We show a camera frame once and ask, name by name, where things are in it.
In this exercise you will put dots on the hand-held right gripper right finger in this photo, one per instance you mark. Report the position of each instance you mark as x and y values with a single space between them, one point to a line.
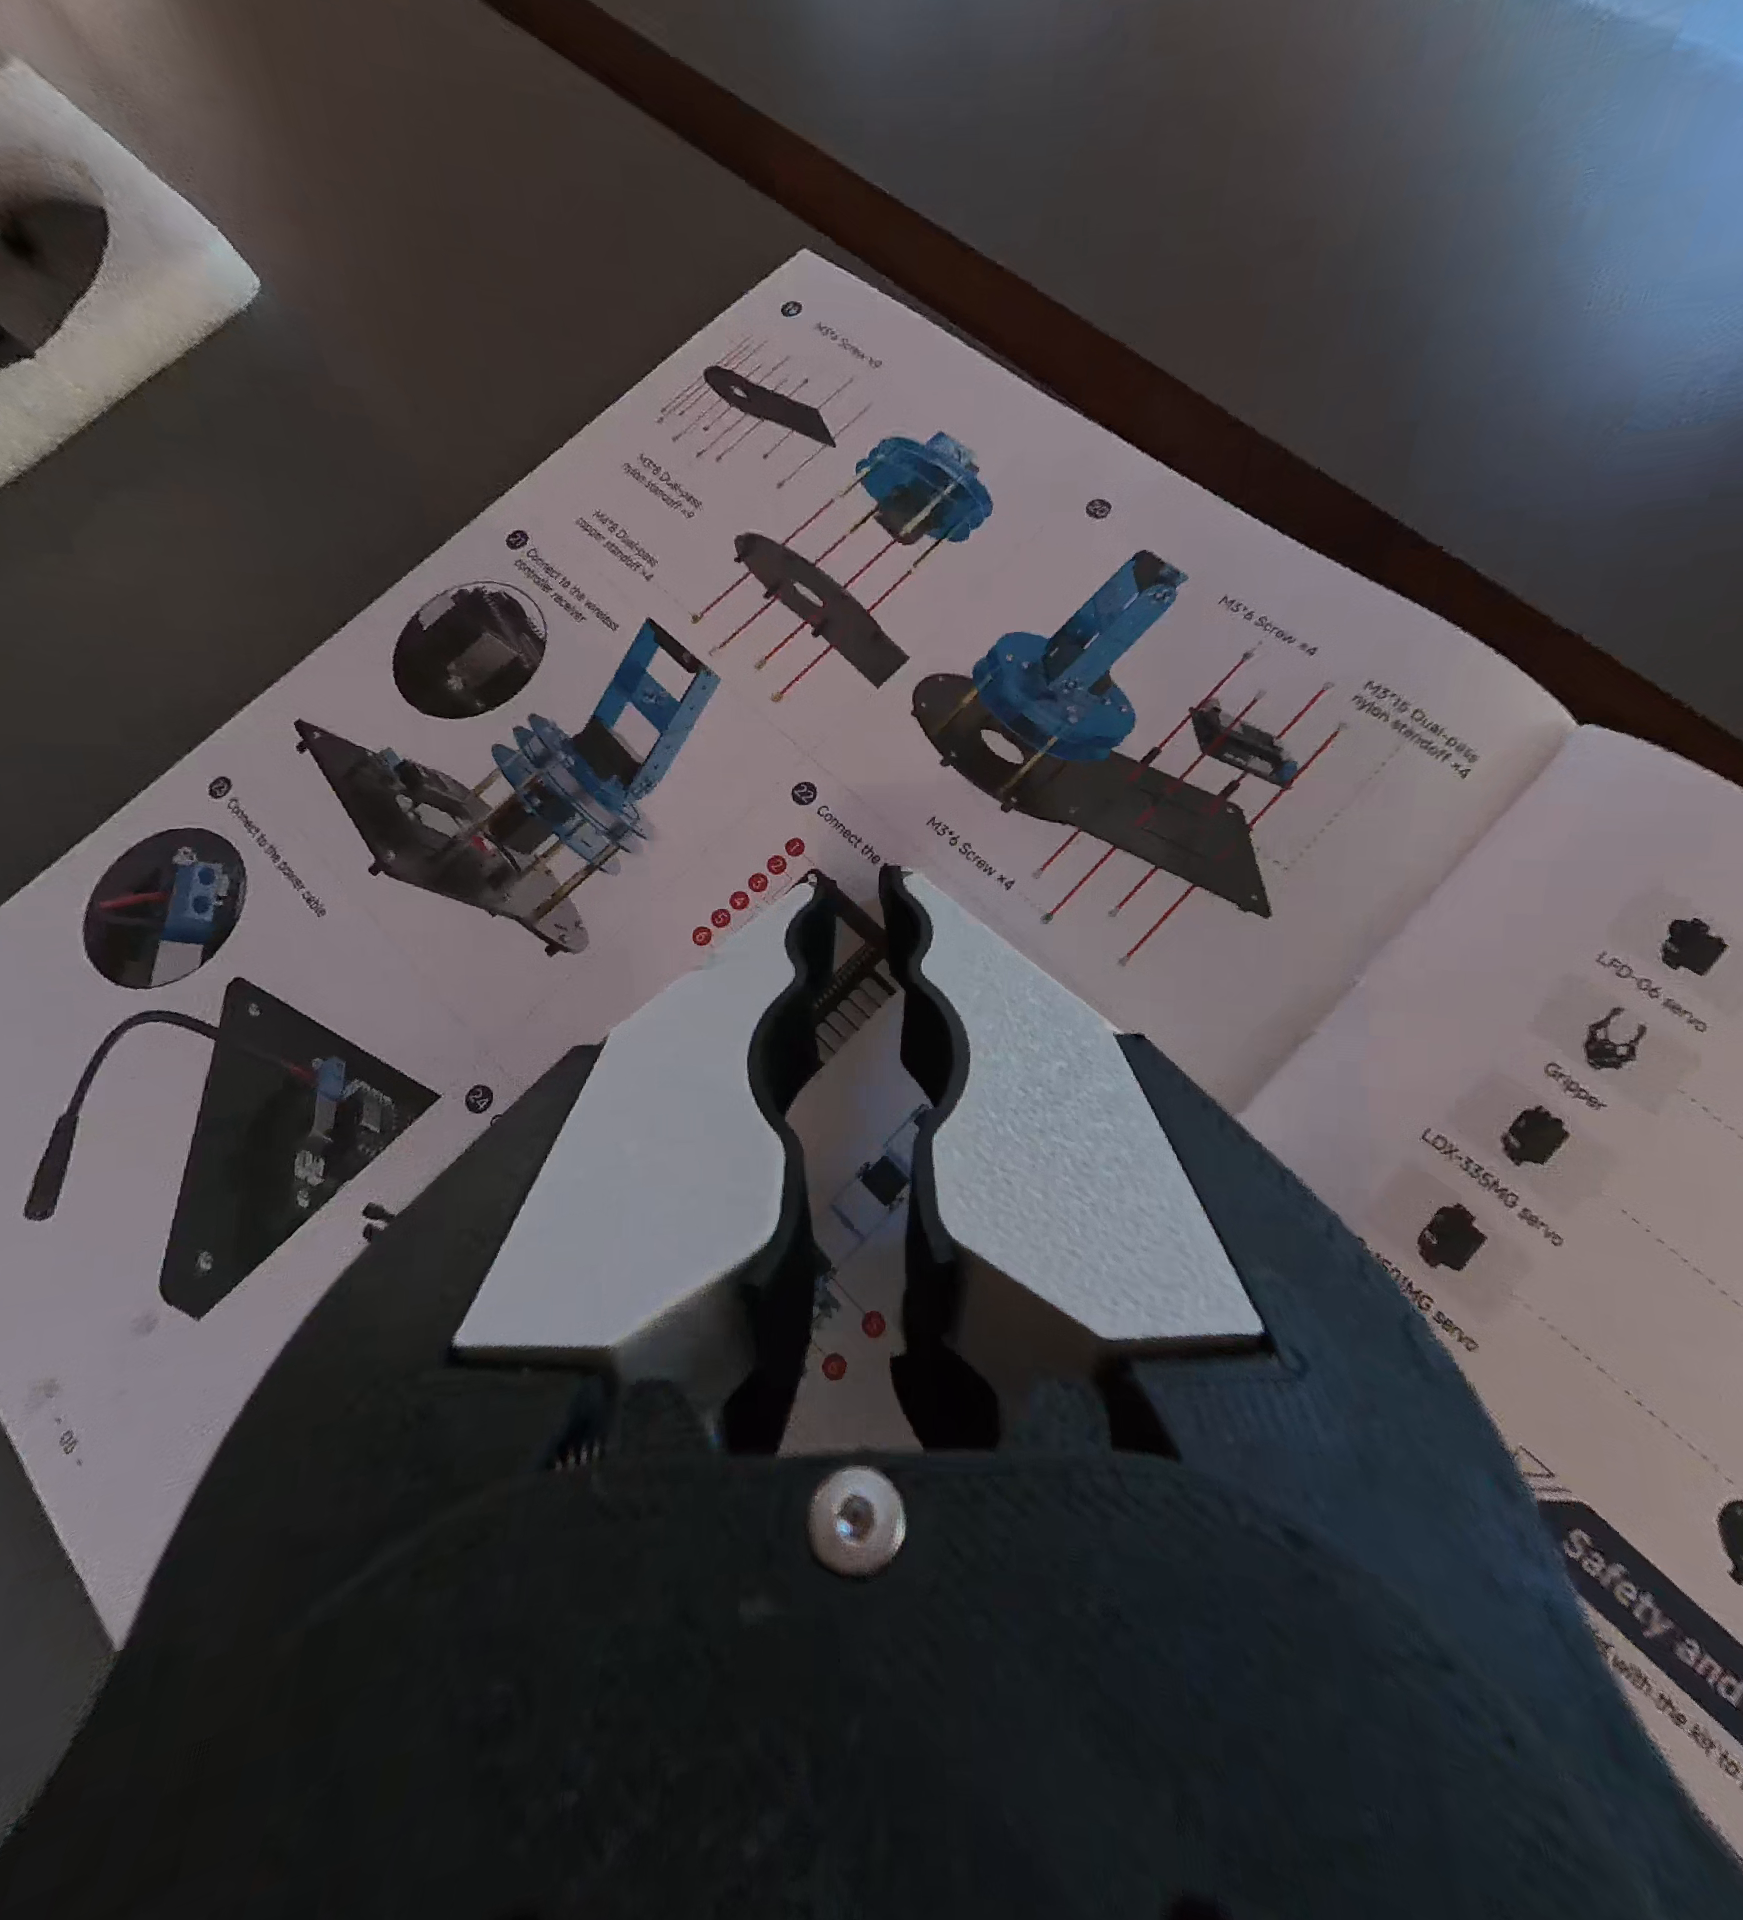
1082 1186

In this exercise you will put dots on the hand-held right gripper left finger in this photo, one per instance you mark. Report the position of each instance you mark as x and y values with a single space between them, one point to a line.
632 1200

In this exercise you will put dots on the white foam square with hole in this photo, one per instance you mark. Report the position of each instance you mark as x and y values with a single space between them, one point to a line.
165 285

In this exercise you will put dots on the printed assembly manual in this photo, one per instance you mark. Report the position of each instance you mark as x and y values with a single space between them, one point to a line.
1111 418

